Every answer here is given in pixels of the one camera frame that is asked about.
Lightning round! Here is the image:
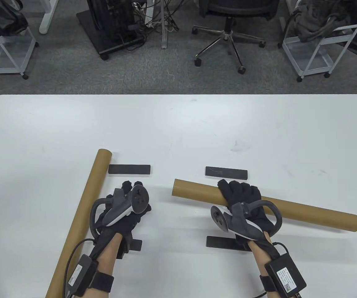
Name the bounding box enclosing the grey and white hand controller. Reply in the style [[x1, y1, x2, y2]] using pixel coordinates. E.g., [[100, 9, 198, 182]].
[[210, 200, 283, 241], [90, 185, 150, 238]]

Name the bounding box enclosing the person's right hand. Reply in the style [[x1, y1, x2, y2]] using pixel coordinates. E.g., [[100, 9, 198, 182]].
[[217, 179, 280, 259]]

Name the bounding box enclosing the white desk leg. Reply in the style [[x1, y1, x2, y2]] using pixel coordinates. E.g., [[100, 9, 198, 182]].
[[39, 0, 59, 34]]

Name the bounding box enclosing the person's left hand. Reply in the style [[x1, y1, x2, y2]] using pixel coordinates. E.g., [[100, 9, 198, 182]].
[[90, 181, 152, 260]]

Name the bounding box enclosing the black wheeled computer stand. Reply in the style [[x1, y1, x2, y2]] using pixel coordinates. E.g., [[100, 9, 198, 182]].
[[76, 0, 146, 60]]

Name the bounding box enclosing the grey bag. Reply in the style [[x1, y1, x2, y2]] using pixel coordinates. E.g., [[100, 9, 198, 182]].
[[293, 0, 353, 42]]

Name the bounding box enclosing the bundle of black cables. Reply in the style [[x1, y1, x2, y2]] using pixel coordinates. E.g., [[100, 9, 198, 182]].
[[132, 0, 185, 33]]

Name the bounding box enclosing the person's right forearm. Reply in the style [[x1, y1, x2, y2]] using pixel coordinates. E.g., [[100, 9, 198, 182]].
[[247, 231, 278, 298]]

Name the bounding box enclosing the black office chair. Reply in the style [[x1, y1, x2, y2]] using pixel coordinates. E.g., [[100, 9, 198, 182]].
[[192, 0, 280, 74]]

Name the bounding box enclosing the black wrist sensor box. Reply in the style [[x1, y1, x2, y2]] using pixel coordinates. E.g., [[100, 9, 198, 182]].
[[65, 255, 99, 297], [265, 253, 307, 295]]

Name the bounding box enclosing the white power strip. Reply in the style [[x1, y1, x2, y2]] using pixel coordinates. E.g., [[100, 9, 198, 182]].
[[144, 6, 160, 28]]

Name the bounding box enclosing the black bar weight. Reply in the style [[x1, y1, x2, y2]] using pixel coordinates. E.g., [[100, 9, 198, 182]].
[[206, 236, 250, 251], [108, 164, 151, 176], [124, 239, 142, 252], [205, 166, 248, 181]]

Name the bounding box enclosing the black bag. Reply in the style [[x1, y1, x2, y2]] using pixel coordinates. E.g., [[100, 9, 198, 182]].
[[0, 0, 28, 36]]

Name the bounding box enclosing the black wrist strap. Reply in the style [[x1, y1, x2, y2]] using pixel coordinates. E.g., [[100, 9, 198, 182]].
[[90, 272, 115, 293], [259, 274, 275, 292]]

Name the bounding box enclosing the white wheeled cart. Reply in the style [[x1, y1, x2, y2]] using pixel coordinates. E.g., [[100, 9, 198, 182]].
[[282, 0, 357, 82], [0, 0, 39, 81]]

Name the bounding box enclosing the person's left forearm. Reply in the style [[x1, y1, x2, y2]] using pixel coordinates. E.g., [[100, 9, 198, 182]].
[[95, 233, 123, 298]]

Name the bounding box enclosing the black glove cable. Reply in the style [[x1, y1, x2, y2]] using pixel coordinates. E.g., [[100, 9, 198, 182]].
[[61, 238, 95, 298], [253, 242, 301, 298]]

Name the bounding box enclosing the white upright post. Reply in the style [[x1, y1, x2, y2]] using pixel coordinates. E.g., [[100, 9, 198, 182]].
[[161, 0, 169, 49]]

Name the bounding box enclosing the brown cardboard mailing tube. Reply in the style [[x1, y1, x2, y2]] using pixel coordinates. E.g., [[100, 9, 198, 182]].
[[45, 149, 113, 298], [171, 178, 357, 232]]

